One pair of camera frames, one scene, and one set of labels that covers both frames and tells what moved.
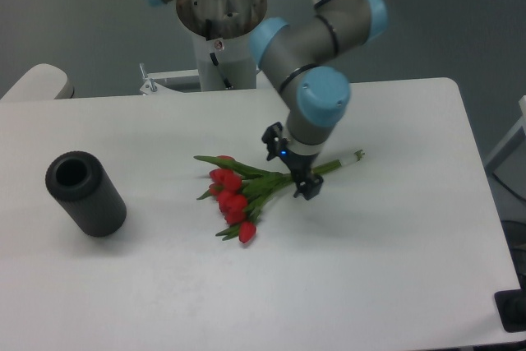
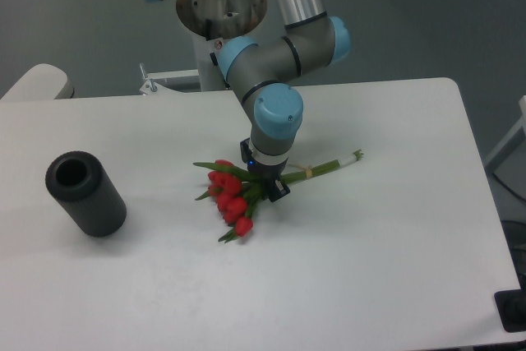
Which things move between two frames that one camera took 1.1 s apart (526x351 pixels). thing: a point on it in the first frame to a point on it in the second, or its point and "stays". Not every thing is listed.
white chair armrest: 42,81 stays
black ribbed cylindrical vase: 80,182 stays
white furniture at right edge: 507,163 stays
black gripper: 300,167 to 269,174
